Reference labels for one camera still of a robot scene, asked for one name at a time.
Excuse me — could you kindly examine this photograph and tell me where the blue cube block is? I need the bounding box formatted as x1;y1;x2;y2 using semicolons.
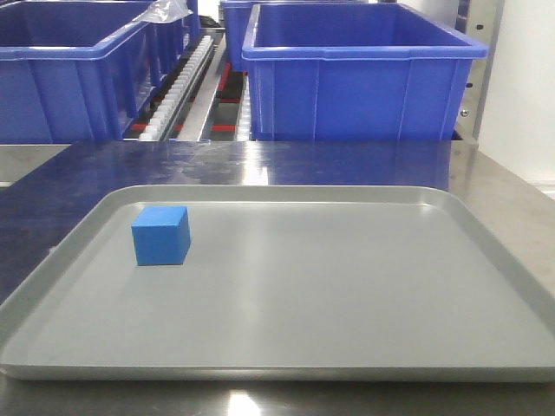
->
131;205;191;266

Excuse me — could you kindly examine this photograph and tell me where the grey metal tray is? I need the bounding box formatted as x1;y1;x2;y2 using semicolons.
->
1;185;554;382

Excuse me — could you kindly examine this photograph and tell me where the blue bin front right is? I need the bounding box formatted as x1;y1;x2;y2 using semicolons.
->
242;3;488;141

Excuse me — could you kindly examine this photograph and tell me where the blue bin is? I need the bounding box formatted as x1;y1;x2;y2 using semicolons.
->
1;1;199;145
221;1;372;80
242;3;488;141

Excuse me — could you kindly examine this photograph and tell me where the blue bin back right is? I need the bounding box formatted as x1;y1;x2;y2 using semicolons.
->
221;1;372;80

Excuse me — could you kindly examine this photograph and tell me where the clear plastic bag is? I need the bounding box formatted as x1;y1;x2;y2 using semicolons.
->
136;0;193;24

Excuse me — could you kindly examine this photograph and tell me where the blue bin front left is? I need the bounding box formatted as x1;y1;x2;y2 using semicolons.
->
1;1;199;145

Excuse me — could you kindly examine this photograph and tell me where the white roller conveyor rail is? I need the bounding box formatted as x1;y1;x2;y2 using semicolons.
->
138;36;214;142

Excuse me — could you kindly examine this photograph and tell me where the steel shelf upright post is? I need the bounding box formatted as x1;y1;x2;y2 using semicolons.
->
455;0;505;146

